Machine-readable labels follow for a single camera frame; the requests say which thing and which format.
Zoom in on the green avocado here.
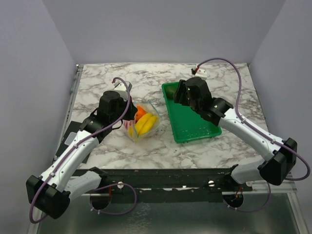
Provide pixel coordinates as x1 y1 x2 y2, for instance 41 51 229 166
164 86 176 99

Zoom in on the red apple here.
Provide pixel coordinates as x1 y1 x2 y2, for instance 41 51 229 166
123 120 135 131

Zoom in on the orange fruit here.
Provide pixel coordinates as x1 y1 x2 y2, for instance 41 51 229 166
135 105 146 122

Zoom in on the yellow banana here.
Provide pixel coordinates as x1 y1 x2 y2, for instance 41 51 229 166
135 113 157 136

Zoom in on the clear zip top bag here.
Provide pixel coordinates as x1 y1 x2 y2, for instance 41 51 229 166
123 101 160 142

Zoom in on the yellow apple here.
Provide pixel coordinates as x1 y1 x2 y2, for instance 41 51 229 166
128 126 134 137

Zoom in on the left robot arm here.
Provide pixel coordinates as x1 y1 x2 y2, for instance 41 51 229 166
26 90 137 223

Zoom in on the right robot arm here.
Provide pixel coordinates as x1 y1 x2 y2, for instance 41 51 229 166
174 77 297 191

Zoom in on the green plastic tray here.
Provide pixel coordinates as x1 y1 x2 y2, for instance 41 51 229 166
161 82 222 143

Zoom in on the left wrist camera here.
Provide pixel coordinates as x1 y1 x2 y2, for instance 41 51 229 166
113 81 128 99

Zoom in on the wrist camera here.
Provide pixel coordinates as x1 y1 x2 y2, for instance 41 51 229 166
113 81 128 99
191 67 208 80

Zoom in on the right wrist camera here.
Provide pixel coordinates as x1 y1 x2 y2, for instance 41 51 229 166
191 67 208 80

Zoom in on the metal table edge rail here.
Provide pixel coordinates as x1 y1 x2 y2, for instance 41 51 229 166
52 64 84 163

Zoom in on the black mounting rail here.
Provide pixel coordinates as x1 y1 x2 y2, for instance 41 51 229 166
73 165 254 203

